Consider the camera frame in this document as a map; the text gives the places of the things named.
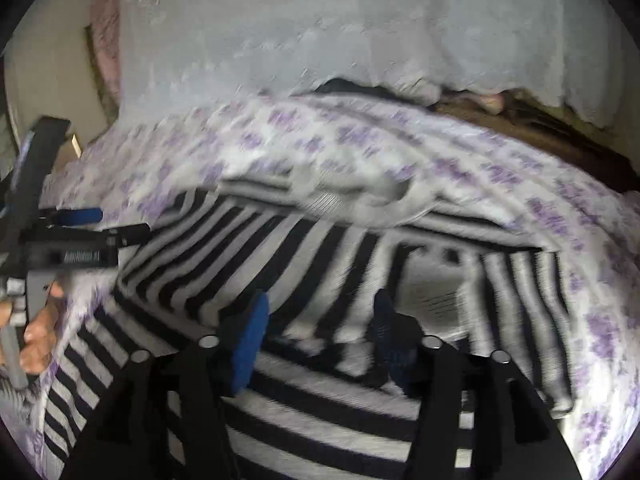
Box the white lace curtain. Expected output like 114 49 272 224
119 0 639 127

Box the black white striped sweater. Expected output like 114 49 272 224
42 174 575 479

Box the pink floral fabric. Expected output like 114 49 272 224
89 0 120 105

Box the brown wicker headboard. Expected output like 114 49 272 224
431 89 639 193

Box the person's left hand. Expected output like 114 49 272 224
20 281 65 375

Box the purple floral bed sheet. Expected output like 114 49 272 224
8 94 640 480

